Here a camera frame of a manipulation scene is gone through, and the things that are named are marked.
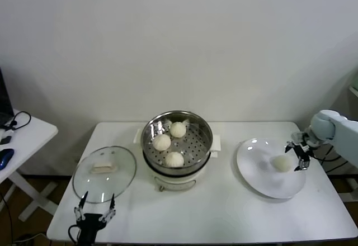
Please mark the round glass pot lid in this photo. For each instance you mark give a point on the round glass pot lid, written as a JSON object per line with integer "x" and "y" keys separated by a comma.
{"x": 117, "y": 170}

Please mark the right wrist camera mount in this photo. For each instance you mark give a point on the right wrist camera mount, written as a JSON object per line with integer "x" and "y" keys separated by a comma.
{"x": 298, "y": 137}

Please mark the white shelf board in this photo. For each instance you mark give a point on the white shelf board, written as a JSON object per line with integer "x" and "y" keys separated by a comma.
{"x": 354, "y": 93}

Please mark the dark laptop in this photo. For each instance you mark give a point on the dark laptop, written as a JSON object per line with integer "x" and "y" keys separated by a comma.
{"x": 4, "y": 98}

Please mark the stainless steel steamer basket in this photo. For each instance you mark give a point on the stainless steel steamer basket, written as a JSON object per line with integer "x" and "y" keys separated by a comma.
{"x": 195, "y": 145}

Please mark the white steamed baozi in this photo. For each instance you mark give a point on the white steamed baozi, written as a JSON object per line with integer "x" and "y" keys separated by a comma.
{"x": 174, "y": 159}
{"x": 282, "y": 163}
{"x": 161, "y": 142}
{"x": 177, "y": 129}

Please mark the white side table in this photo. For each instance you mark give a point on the white side table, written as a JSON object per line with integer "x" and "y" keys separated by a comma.
{"x": 33, "y": 134}

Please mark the white metal frame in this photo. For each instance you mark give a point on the white metal frame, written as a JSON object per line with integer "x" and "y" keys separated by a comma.
{"x": 351, "y": 194}

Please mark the small black device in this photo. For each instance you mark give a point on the small black device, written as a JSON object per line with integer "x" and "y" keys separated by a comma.
{"x": 6, "y": 139}

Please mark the blue computer mouse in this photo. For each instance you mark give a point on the blue computer mouse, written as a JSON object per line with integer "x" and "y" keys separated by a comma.
{"x": 6, "y": 156}

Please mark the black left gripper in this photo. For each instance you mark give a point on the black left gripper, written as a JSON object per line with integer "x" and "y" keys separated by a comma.
{"x": 91, "y": 226}

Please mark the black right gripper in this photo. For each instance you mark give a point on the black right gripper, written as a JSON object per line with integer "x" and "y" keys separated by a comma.
{"x": 303, "y": 152}

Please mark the white oval plate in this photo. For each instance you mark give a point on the white oval plate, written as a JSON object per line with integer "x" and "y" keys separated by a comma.
{"x": 251, "y": 173}

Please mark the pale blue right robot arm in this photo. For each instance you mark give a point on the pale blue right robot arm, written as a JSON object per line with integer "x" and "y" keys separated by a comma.
{"x": 341, "y": 134}

